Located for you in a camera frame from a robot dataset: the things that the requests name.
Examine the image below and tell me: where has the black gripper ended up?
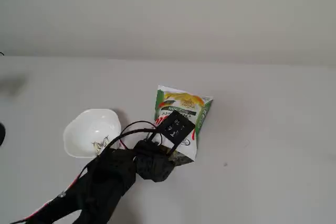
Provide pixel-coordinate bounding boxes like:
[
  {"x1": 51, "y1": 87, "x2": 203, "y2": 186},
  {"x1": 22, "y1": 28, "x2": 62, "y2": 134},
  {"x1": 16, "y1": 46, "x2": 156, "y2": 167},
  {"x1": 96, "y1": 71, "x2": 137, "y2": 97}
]
[{"x1": 134, "y1": 141, "x2": 175, "y2": 183}]

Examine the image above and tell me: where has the veggie straw packet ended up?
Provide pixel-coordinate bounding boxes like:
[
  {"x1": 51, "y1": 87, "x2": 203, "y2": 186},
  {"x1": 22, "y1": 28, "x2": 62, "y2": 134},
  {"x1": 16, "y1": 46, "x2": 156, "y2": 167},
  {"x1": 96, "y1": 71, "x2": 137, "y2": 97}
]
[{"x1": 153, "y1": 84, "x2": 214, "y2": 167}]

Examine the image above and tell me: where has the white ceramic bowl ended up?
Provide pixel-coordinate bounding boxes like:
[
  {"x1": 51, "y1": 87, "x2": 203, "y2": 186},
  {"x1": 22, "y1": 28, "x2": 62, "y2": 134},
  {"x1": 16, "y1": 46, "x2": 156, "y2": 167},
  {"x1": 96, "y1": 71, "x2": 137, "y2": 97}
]
[{"x1": 62, "y1": 108, "x2": 122, "y2": 158}]

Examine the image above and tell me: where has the black camera board mount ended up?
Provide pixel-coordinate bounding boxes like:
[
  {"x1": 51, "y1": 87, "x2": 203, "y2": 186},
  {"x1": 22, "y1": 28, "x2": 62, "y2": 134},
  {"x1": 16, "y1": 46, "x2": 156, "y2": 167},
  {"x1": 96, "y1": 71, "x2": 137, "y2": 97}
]
[{"x1": 144, "y1": 110, "x2": 196, "y2": 162}]

